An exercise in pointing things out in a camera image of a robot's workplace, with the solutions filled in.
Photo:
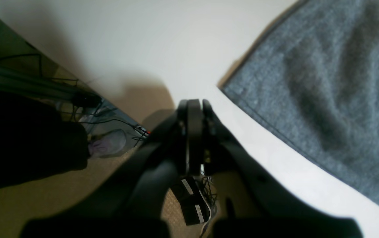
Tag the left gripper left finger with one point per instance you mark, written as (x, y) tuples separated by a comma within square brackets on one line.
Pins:
[(129, 203)]

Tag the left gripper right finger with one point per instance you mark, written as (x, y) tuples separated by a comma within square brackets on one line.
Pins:
[(253, 203)]

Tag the grey t-shirt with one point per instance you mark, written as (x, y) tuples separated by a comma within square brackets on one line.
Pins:
[(313, 81)]

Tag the white shoe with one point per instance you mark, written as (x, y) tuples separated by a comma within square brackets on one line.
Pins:
[(107, 144)]

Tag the black power adapter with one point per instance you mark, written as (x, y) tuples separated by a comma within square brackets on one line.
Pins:
[(193, 205)]

